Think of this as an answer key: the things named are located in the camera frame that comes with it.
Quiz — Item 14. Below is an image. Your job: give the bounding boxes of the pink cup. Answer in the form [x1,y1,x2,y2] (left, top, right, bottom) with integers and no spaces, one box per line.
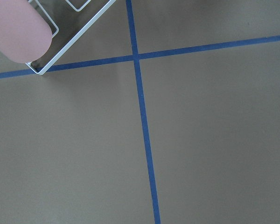
[0,0,52,63]

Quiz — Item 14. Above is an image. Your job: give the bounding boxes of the white wire cup rack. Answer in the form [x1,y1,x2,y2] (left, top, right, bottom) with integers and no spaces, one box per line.
[26,0,116,75]

